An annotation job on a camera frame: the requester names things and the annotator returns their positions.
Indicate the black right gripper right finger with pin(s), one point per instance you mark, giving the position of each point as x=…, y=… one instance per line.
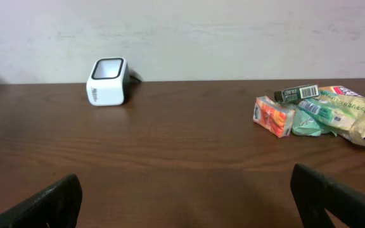
x=316, y=195

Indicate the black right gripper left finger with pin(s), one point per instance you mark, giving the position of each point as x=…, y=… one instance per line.
x=58, y=205

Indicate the blue Kleenex tissue pack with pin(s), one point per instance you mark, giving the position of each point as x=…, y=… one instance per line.
x=327, y=113

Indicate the orange Kleenex tissue pack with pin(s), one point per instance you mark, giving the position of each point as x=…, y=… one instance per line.
x=273, y=117

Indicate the large yellow wipes pack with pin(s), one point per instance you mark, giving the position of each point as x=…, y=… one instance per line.
x=354, y=103

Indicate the dark green round-label pack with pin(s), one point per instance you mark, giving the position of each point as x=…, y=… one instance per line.
x=294, y=94

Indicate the teal wet wipes pack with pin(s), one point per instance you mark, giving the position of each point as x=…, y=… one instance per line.
x=305, y=125

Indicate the white barcode scanner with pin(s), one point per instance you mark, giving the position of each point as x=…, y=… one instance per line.
x=108, y=82

